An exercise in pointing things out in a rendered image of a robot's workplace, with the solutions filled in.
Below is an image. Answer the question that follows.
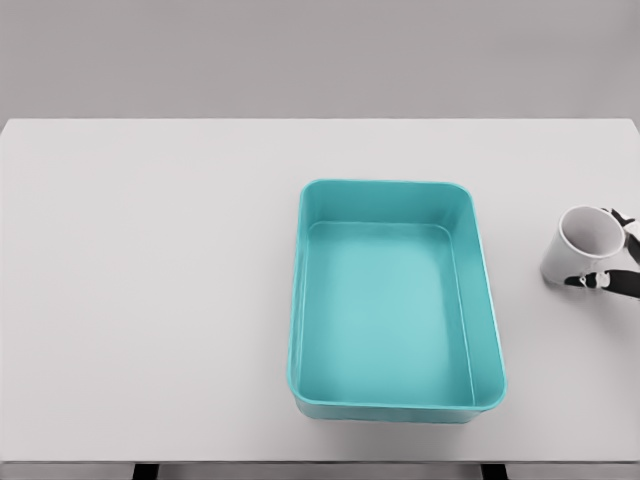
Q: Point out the white striped right robot hand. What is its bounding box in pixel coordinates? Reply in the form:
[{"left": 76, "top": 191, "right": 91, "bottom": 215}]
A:
[{"left": 565, "top": 208, "right": 640, "bottom": 300}]

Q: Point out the white paper cup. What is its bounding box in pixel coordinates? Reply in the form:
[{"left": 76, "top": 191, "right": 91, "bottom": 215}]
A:
[{"left": 540, "top": 205, "right": 628, "bottom": 288}]

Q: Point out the teal rectangular plastic basket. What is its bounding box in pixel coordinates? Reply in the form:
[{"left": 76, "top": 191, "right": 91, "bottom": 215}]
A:
[{"left": 286, "top": 179, "right": 508, "bottom": 424}]

